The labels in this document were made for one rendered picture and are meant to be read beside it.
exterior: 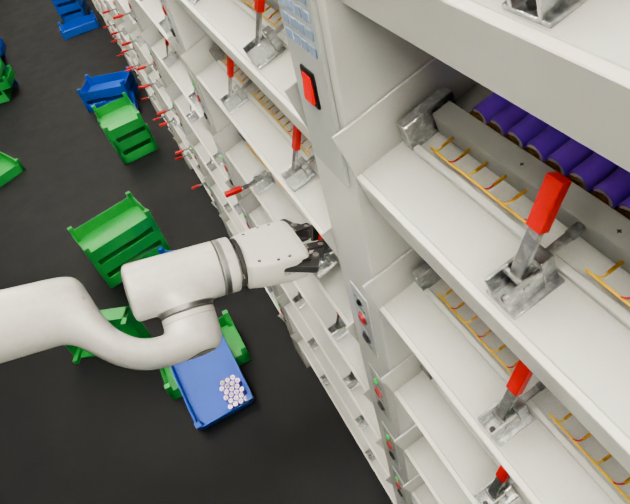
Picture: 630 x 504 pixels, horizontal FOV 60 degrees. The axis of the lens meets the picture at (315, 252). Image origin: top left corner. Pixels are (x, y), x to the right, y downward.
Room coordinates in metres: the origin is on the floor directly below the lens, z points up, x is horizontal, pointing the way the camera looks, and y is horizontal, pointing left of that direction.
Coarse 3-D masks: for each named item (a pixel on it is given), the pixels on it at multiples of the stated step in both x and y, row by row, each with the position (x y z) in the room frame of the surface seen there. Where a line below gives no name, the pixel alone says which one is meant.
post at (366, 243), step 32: (320, 0) 0.38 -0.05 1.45; (352, 32) 0.38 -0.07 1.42; (384, 32) 0.38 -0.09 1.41; (352, 64) 0.38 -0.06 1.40; (384, 64) 0.38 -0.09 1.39; (416, 64) 0.39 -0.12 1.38; (352, 96) 0.38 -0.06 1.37; (320, 160) 0.45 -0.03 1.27; (352, 192) 0.38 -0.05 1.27; (352, 224) 0.40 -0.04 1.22; (384, 224) 0.38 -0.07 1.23; (352, 256) 0.42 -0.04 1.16; (384, 256) 0.38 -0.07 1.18; (384, 320) 0.37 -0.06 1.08; (384, 352) 0.38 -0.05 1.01; (384, 384) 0.40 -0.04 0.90; (384, 416) 0.42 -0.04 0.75; (384, 448) 0.46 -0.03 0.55
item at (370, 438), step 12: (288, 300) 1.05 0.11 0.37; (288, 312) 1.02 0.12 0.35; (300, 324) 0.96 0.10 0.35; (312, 336) 0.91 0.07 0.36; (312, 348) 0.87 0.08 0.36; (324, 360) 0.82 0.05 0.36; (324, 372) 0.79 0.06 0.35; (336, 384) 0.74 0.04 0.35; (348, 396) 0.70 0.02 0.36; (348, 408) 0.67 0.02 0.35; (360, 420) 0.63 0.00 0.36; (360, 432) 0.60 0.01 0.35; (372, 432) 0.59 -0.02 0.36; (372, 444) 0.56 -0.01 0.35; (384, 456) 0.53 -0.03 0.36; (384, 468) 0.50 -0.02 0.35
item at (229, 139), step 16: (224, 128) 1.05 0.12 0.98; (224, 144) 1.05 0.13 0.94; (240, 144) 1.04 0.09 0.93; (240, 160) 0.99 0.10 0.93; (256, 160) 0.97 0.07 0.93; (256, 192) 0.88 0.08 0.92; (272, 192) 0.85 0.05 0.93; (272, 208) 0.81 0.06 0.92; (288, 208) 0.79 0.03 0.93; (336, 272) 0.60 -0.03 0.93; (320, 288) 0.59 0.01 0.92; (336, 288) 0.57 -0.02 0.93; (336, 304) 0.54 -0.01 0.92; (352, 320) 0.50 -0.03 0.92
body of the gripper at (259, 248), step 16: (272, 224) 0.65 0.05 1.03; (288, 224) 0.65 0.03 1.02; (240, 240) 0.61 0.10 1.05; (256, 240) 0.61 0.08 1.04; (272, 240) 0.60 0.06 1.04; (288, 240) 0.60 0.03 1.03; (240, 256) 0.57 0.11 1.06; (256, 256) 0.57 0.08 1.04; (272, 256) 0.57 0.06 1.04; (288, 256) 0.57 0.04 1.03; (304, 256) 0.57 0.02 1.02; (256, 272) 0.55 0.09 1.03; (272, 272) 0.55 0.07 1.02; (288, 272) 0.56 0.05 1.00
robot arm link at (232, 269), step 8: (216, 240) 0.60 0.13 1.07; (224, 240) 0.60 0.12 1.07; (216, 248) 0.58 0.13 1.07; (224, 248) 0.58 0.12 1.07; (232, 248) 0.58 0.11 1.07; (224, 256) 0.56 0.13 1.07; (232, 256) 0.56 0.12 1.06; (224, 264) 0.55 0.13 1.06; (232, 264) 0.56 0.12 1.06; (240, 264) 0.56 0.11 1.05; (224, 272) 0.55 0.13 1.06; (232, 272) 0.55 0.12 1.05; (240, 272) 0.55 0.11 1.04; (232, 280) 0.54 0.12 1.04; (240, 280) 0.55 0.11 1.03; (232, 288) 0.54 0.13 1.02; (240, 288) 0.55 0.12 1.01
